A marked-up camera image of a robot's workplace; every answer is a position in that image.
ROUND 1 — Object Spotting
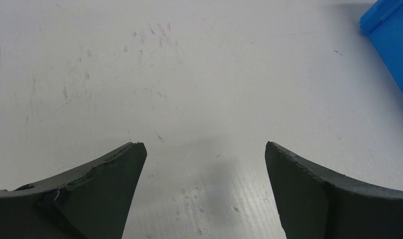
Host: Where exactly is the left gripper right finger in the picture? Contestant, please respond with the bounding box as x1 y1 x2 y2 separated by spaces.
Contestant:
265 142 403 239

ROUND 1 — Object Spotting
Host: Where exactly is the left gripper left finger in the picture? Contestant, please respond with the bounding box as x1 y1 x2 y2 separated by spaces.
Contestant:
0 142 147 239

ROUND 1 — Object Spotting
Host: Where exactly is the blue plastic bin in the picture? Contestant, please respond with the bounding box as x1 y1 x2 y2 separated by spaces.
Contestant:
360 0 403 93

